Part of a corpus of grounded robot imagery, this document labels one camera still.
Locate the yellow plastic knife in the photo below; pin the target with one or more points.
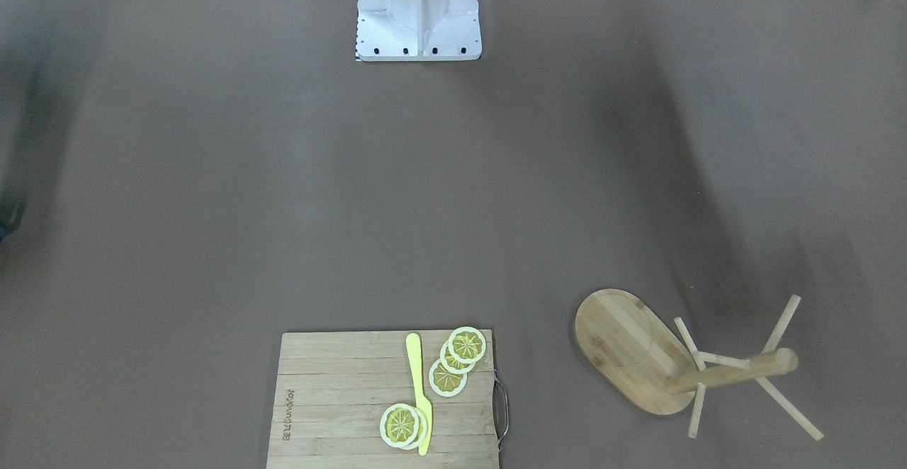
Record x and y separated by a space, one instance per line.
413 344

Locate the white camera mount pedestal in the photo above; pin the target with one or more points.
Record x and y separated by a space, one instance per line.
417 30

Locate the bamboo cutting board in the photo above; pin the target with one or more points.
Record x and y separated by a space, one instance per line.
332 389

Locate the wooden cup storage rack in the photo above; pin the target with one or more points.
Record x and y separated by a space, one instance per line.
661 371

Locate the lemon slice lower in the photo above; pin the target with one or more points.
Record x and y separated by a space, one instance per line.
444 382

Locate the lemon slice top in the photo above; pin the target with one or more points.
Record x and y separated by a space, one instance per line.
467 345

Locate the lemon slice front pair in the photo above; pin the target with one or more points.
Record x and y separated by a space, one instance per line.
398 425

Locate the lemon slice under pair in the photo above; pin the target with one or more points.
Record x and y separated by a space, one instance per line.
423 430

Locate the lemon slice middle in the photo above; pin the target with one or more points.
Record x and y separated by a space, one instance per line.
451 364

